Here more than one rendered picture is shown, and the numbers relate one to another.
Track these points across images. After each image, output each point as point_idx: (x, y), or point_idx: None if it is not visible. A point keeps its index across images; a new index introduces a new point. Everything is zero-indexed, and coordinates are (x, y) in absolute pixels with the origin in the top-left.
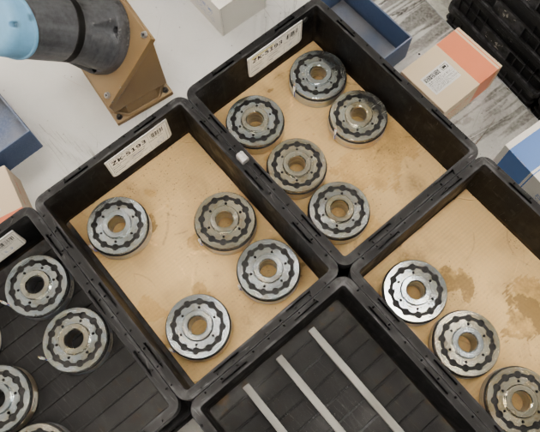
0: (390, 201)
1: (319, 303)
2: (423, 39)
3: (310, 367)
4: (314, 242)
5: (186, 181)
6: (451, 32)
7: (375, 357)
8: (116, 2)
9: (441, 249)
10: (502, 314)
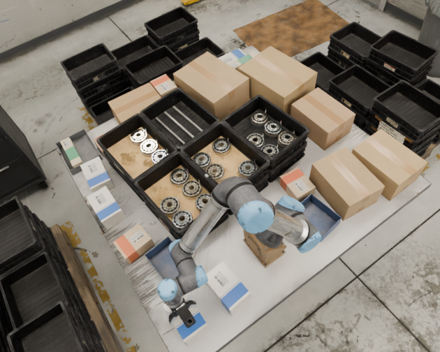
0: (163, 184)
1: (186, 142)
2: (139, 268)
3: None
4: (186, 156)
5: None
6: (126, 272)
7: None
8: (258, 235)
9: None
10: (137, 156)
